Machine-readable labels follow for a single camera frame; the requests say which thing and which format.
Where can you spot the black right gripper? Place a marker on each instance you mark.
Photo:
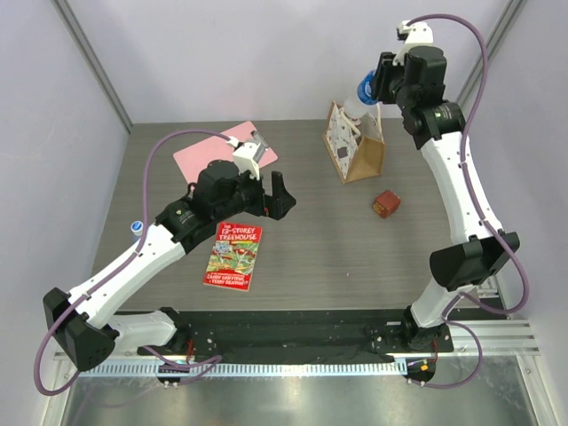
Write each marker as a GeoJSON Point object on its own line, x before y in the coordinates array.
{"type": "Point", "coordinates": [383, 77]}

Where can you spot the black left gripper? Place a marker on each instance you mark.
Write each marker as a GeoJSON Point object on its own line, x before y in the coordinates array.
{"type": "Point", "coordinates": [263, 198]}

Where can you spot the Pocari Sweat plastic bottle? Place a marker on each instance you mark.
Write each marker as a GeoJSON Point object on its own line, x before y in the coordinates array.
{"type": "Point", "coordinates": [360, 100]}

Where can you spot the burlap canvas tote bag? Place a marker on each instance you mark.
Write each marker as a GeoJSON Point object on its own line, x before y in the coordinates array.
{"type": "Point", "coordinates": [357, 151]}

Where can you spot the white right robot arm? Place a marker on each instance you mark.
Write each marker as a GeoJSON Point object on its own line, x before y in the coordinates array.
{"type": "Point", "coordinates": [480, 247]}

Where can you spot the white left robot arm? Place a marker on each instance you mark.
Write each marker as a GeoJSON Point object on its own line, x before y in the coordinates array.
{"type": "Point", "coordinates": [85, 320]}

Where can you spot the red comic paperback book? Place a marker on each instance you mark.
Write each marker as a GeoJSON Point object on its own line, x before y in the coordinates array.
{"type": "Point", "coordinates": [233, 256]}

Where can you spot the pink clipboard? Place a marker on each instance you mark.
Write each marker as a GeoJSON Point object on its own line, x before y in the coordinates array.
{"type": "Point", "coordinates": [193, 159]}

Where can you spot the red cube power adapter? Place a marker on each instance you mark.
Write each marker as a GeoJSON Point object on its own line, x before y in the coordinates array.
{"type": "Point", "coordinates": [386, 203]}

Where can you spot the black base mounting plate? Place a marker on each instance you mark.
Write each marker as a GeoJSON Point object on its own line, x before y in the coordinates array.
{"type": "Point", "coordinates": [302, 337]}

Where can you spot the small water bottle blue cap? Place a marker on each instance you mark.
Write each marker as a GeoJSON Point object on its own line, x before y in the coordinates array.
{"type": "Point", "coordinates": [136, 228]}

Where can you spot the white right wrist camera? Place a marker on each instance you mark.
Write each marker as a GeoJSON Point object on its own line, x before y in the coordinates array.
{"type": "Point", "coordinates": [412, 35]}

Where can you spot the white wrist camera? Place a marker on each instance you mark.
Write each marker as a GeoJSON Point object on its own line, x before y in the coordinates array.
{"type": "Point", "coordinates": [248, 154]}
{"type": "Point", "coordinates": [412, 35]}

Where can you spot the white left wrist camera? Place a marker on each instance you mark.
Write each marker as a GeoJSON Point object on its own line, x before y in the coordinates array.
{"type": "Point", "coordinates": [248, 154]}

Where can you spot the white slotted cable duct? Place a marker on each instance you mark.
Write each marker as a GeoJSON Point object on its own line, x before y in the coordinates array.
{"type": "Point", "coordinates": [155, 368]}

